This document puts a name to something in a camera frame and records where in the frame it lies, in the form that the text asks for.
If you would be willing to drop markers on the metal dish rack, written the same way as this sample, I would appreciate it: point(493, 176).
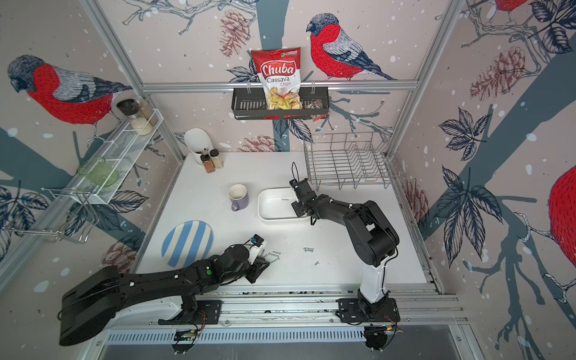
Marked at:
point(347, 159)

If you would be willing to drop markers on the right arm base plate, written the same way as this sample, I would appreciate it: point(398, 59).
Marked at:
point(359, 310)

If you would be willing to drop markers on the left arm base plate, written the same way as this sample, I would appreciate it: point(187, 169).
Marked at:
point(195, 312)

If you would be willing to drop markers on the white utensil holder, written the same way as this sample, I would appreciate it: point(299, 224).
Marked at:
point(197, 142)

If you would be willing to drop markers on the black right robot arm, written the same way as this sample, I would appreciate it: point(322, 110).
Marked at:
point(373, 238)

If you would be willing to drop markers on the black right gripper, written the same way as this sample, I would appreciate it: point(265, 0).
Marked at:
point(297, 212)

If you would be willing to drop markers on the green glass bowl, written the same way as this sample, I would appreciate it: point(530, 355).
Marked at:
point(99, 171)

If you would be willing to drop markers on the white storage box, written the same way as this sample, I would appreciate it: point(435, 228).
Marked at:
point(272, 210)

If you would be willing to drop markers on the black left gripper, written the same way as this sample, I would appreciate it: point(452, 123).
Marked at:
point(258, 270)

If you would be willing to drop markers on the red Chuba chips bag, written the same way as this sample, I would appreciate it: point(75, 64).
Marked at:
point(279, 72)

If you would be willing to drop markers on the purple mug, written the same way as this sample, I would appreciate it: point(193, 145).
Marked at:
point(238, 195)

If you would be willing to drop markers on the white wire wall shelf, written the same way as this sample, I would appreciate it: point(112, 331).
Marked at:
point(120, 152)

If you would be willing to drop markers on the black wire basket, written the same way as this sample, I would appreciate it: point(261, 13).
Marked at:
point(309, 103)

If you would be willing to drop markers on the blue striped plate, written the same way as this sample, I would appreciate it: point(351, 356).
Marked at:
point(187, 243)

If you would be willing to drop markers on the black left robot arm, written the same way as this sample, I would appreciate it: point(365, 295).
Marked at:
point(88, 307)

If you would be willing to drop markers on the metal wire hanger rack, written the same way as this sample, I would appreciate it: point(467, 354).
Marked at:
point(65, 214)

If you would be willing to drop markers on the orange spice bottle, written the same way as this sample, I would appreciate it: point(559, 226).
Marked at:
point(207, 163)

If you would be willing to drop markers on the yellow spice bottle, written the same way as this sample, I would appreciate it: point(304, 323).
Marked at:
point(216, 158)

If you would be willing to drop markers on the black lid spice jar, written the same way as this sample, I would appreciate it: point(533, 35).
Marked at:
point(137, 120)

